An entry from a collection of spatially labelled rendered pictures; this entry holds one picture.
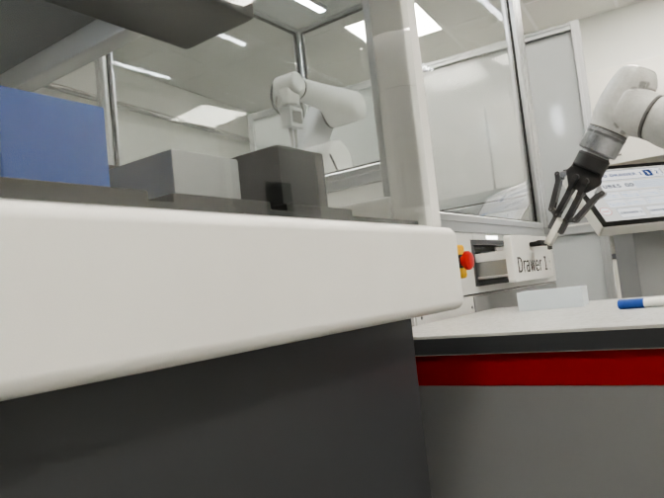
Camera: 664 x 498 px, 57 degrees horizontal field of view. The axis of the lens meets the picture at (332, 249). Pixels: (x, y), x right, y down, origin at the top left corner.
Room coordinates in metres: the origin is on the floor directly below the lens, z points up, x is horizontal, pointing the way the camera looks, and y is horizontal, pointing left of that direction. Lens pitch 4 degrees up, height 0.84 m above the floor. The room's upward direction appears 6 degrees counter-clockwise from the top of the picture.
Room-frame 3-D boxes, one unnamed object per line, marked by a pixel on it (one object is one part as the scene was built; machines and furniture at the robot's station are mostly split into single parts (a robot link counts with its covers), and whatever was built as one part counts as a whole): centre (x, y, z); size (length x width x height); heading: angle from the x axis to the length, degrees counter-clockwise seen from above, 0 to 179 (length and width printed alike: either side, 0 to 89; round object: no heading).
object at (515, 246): (1.54, -0.49, 0.87); 0.29 x 0.02 x 0.11; 145
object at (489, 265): (1.65, -0.32, 0.86); 0.40 x 0.26 x 0.06; 55
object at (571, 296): (1.26, -0.44, 0.78); 0.12 x 0.08 x 0.04; 61
